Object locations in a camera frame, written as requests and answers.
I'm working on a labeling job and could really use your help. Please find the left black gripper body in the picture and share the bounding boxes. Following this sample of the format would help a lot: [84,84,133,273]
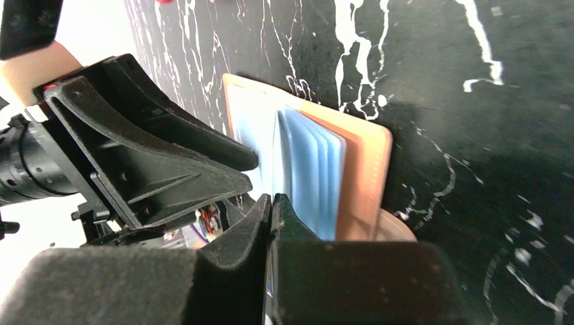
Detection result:
[1,1,135,246]

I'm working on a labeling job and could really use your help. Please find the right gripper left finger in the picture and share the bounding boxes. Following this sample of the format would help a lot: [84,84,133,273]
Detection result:
[1,194,272,324]

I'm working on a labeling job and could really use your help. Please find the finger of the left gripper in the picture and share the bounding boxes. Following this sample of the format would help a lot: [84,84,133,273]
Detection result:
[102,54,259,171]
[45,77,252,230]

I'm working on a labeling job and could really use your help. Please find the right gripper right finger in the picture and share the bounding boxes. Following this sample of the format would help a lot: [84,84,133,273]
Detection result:
[269,194,466,324]

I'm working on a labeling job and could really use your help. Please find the pink leather card holder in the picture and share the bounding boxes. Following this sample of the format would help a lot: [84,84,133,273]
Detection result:
[223,73,416,241]

